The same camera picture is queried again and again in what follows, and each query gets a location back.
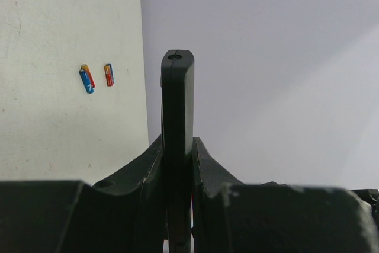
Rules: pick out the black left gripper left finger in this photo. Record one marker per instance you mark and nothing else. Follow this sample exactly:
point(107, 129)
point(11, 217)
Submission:
point(121, 213)

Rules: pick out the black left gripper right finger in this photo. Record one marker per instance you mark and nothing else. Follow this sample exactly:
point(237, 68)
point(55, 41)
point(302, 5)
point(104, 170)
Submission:
point(230, 216)

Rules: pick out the red orange battery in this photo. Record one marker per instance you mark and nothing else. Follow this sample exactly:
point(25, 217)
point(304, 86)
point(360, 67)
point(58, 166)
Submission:
point(85, 67)

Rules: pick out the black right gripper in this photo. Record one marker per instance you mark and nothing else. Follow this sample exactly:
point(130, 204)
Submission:
point(370, 196)

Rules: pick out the plain black remote control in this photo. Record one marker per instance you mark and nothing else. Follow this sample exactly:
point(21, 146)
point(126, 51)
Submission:
point(177, 83)

